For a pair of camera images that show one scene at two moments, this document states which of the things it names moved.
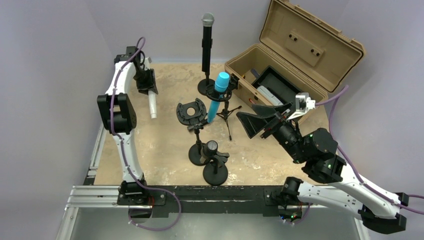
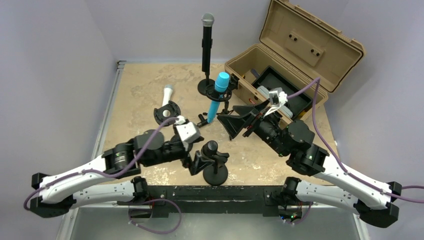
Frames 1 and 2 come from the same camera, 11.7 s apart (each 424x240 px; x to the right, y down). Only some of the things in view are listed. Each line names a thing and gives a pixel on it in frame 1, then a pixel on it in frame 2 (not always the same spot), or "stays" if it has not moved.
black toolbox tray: [277, 89] stays
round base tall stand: [203, 83] stays
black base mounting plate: [267, 200] stays
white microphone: [152, 104] → [167, 94]
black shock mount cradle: [192, 113] → [168, 111]
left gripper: [150, 85] → [198, 162]
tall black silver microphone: [207, 21] stays
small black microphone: [210, 148] stays
